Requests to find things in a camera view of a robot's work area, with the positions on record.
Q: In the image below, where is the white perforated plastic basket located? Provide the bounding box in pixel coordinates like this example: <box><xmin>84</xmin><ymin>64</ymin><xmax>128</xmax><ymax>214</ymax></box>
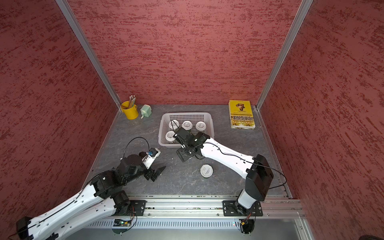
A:
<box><xmin>158</xmin><ymin>112</ymin><xmax>215</xmax><ymax>148</ymax></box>

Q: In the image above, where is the yogurt cup green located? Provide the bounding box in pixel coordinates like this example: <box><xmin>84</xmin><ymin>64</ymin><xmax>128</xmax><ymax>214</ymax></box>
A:
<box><xmin>200</xmin><ymin>164</ymin><xmax>214</xmax><ymax>178</ymax></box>

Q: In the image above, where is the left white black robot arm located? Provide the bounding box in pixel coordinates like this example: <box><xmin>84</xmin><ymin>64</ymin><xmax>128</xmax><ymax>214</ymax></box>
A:
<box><xmin>16</xmin><ymin>148</ymin><xmax>164</xmax><ymax>240</ymax></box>

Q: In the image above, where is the yellow pencil cup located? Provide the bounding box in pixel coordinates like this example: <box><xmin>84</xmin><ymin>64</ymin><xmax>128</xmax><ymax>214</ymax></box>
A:
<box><xmin>121</xmin><ymin>101</ymin><xmax>139</xmax><ymax>120</ymax></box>

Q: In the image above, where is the yellow book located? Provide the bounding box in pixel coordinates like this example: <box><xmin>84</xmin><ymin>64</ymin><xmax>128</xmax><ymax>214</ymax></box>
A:
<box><xmin>229</xmin><ymin>100</ymin><xmax>256</xmax><ymax>130</ymax></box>

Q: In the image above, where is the pencils bunch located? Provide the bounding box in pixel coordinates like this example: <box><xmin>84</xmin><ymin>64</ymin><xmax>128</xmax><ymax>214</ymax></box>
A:
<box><xmin>128</xmin><ymin>95</ymin><xmax>136</xmax><ymax>109</ymax></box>

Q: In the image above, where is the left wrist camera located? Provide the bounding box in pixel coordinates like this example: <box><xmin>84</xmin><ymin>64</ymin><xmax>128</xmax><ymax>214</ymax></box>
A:
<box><xmin>142</xmin><ymin>148</ymin><xmax>161</xmax><ymax>170</ymax></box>

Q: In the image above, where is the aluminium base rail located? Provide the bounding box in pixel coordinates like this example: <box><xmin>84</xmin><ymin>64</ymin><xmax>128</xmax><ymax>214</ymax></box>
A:
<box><xmin>128</xmin><ymin>195</ymin><xmax>307</xmax><ymax>219</ymax></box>

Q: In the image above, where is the left aluminium corner post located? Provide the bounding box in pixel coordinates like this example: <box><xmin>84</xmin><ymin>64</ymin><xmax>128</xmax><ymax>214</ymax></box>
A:
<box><xmin>56</xmin><ymin>0</ymin><xmax>122</xmax><ymax>106</ymax></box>

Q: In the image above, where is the aluminium corner post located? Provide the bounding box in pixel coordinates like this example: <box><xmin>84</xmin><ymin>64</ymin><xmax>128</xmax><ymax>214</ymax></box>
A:
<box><xmin>256</xmin><ymin>0</ymin><xmax>313</xmax><ymax>112</ymax></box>
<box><xmin>56</xmin><ymin>0</ymin><xmax>122</xmax><ymax>106</ymax></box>

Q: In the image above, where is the right aluminium corner post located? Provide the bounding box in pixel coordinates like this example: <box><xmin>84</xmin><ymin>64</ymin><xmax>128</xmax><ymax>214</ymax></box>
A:
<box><xmin>256</xmin><ymin>0</ymin><xmax>313</xmax><ymax>112</ymax></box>

